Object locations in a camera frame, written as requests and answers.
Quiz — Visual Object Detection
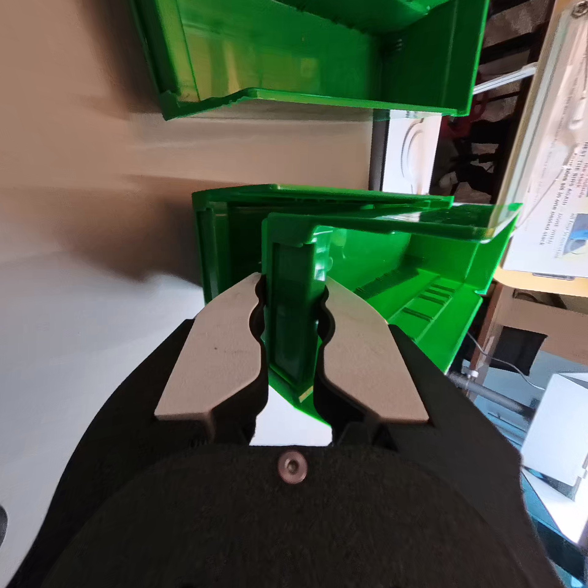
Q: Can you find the white stand pole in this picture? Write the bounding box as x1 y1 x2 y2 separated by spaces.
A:
472 64 538 95

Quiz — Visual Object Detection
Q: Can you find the printed instruction sheet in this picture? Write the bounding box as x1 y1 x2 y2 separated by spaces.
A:
503 5 588 278

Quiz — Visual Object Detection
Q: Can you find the white stand base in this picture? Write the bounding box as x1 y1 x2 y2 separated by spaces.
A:
382 117 443 196

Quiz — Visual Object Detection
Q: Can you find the grey tape strip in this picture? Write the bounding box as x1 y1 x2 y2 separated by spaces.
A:
367 110 390 191

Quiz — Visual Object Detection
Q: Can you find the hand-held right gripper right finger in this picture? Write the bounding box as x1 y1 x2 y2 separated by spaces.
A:
314 278 431 443

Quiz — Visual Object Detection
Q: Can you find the green plastic storage bin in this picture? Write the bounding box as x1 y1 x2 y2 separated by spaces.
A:
261 203 523 428
129 0 490 121
191 184 455 306

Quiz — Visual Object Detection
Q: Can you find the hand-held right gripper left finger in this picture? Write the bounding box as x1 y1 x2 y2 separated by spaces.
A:
154 272 269 442

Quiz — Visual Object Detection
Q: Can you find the grey metal pole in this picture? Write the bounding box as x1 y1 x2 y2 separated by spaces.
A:
448 367 524 414

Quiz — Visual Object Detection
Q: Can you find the wooden display board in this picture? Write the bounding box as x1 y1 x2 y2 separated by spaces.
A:
494 0 588 318

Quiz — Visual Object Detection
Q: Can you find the grey desk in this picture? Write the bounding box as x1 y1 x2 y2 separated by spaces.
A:
0 0 391 584

